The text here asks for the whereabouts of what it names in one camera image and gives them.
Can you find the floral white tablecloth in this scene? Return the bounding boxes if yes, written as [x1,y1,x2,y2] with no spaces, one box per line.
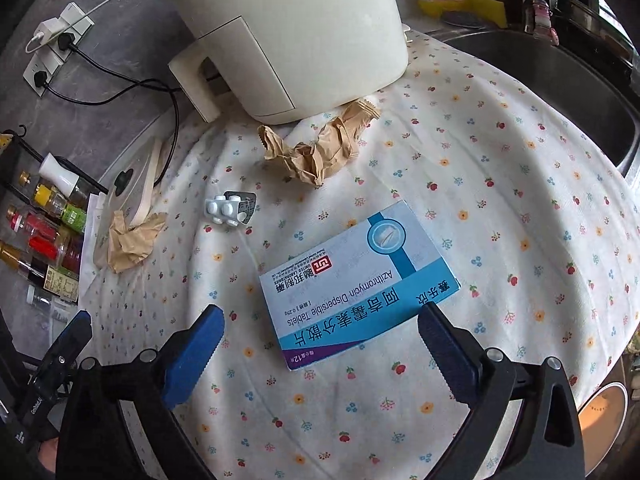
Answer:
[85,25,640,480]

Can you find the grey round pad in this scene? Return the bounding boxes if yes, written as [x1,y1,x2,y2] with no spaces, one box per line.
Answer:
[440,10,487,29]

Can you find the silver pill blister pack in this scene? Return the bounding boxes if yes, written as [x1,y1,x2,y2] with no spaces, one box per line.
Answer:
[204,191,259,229]

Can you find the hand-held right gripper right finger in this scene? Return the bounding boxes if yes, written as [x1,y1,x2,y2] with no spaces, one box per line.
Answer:
[417,302,586,480]

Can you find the blue white medicine box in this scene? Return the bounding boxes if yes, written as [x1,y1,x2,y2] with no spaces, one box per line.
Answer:
[258,200,463,372]

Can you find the black dish rack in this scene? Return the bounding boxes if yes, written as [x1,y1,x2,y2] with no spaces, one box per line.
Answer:
[545,0,637,68]

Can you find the black power cable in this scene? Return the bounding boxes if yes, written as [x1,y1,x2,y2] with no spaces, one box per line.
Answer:
[60,35,181,188]
[32,71,178,106]

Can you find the clear bottle with pink bow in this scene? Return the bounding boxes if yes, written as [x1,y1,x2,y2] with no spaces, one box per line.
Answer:
[517,0,560,47]

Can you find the person's left hand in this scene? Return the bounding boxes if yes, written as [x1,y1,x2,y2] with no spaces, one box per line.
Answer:
[37,437,61,476]

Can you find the white charger cable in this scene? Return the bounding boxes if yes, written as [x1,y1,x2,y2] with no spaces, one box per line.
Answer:
[26,0,151,55]

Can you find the small crumpled brown paper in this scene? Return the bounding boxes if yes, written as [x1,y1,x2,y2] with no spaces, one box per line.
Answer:
[106,210,168,275]

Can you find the white trash bin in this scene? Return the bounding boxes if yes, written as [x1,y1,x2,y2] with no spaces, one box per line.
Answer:
[575,380,629,480]

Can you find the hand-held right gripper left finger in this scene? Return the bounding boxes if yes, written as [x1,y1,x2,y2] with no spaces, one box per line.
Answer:
[55,304,226,480]

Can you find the black wire rack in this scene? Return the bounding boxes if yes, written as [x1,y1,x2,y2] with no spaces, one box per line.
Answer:
[0,127,108,311]

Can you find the white lid with black knob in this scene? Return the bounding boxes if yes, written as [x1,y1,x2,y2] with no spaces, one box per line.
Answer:
[107,137,164,226]

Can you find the white charger plug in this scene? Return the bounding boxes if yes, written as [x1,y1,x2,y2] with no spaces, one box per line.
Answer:
[37,17,68,44]

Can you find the row of condiment bottles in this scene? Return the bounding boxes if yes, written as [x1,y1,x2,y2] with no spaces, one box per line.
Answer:
[0,167,108,311]

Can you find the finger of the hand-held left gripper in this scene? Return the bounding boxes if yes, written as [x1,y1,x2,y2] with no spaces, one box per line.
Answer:
[39,310,94,392]

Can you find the steel sink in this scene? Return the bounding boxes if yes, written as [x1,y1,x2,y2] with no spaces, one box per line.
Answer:
[440,27,640,171]

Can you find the white wall socket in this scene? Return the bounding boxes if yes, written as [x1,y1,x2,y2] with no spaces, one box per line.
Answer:
[52,2,95,52]
[24,52,68,99]

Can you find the long crumpled brown paper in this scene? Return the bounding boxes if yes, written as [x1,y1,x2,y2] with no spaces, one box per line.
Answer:
[257,100,382,189]

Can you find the cream air fryer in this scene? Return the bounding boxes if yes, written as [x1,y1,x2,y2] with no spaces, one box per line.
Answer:
[150,0,412,125]

